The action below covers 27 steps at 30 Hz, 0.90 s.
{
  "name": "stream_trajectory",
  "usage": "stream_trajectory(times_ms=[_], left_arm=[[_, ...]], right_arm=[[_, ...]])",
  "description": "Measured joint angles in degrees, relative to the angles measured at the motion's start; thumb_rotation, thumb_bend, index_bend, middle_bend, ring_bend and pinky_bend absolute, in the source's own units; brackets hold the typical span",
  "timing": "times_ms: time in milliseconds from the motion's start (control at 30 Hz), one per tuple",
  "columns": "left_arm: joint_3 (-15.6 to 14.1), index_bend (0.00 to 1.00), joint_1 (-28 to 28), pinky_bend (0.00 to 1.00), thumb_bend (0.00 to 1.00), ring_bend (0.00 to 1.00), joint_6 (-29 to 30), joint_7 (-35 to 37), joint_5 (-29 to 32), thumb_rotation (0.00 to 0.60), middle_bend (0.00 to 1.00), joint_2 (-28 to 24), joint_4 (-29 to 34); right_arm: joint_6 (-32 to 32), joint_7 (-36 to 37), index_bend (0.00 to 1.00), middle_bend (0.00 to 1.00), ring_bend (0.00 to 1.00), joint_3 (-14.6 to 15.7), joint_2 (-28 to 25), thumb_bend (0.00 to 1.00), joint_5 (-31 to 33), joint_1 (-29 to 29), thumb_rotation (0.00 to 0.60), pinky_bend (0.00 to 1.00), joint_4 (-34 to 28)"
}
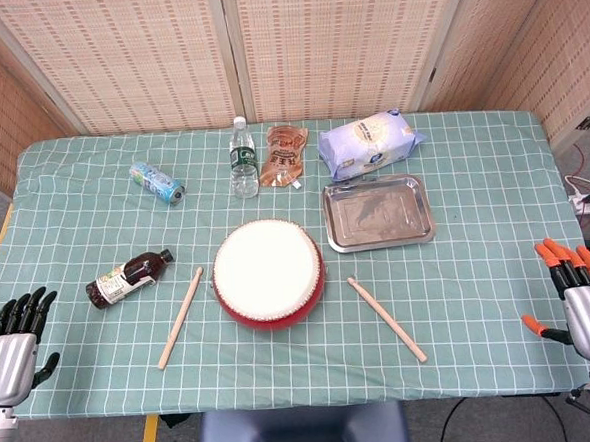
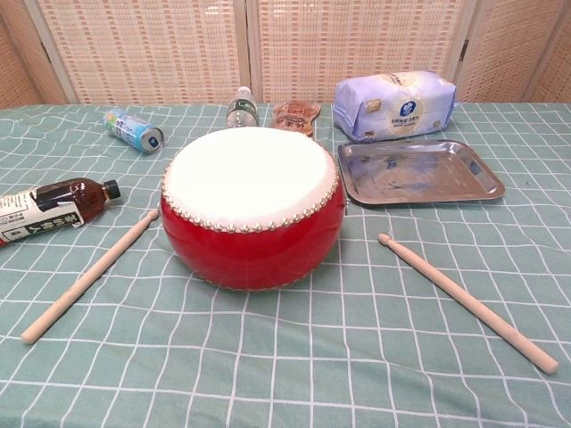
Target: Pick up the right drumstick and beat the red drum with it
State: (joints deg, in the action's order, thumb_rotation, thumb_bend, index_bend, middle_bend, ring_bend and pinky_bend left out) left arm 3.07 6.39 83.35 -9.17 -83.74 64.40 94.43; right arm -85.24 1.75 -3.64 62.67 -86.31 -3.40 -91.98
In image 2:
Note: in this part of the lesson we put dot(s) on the green checked tablecloth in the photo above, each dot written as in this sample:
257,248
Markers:
285,356

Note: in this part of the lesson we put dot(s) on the bamboo folding screen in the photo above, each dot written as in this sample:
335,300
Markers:
156,44

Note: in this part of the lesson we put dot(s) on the dark tea bottle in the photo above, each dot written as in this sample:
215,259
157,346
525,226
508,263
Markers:
53,205

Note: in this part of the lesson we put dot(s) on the red drum with white head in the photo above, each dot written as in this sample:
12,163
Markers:
250,249

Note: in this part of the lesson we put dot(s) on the wooden drumstick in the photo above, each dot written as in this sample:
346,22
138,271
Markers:
464,298
89,278

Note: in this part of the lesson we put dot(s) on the blue white snack bag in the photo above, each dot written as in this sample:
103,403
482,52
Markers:
392,107

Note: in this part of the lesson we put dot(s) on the clear water bottle green label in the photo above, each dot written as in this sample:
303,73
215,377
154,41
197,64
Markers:
242,111

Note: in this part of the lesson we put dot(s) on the stainless steel tray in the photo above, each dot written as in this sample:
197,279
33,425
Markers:
415,174

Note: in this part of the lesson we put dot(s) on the brown snack pouch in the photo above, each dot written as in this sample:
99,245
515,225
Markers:
292,118

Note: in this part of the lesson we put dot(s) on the blue drink can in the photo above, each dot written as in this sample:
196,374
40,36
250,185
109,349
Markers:
131,129

